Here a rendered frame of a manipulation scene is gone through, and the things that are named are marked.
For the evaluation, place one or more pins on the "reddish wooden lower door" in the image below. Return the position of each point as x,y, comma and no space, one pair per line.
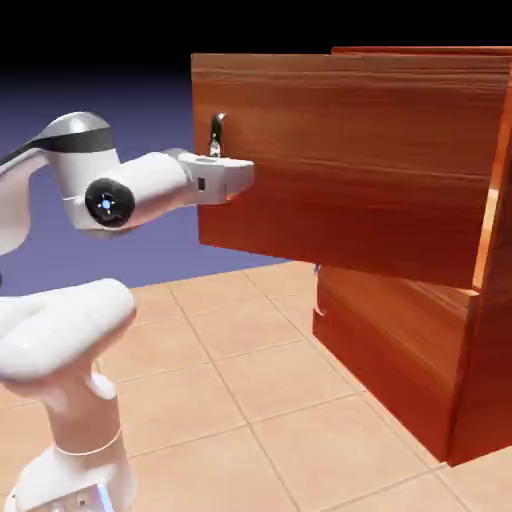
392,344

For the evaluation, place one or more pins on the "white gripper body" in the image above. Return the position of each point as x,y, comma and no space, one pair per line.
234,176

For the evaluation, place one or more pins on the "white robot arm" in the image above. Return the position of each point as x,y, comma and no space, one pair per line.
72,320

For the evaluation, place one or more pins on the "reddish wooden cabinet door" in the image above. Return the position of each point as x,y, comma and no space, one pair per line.
344,168

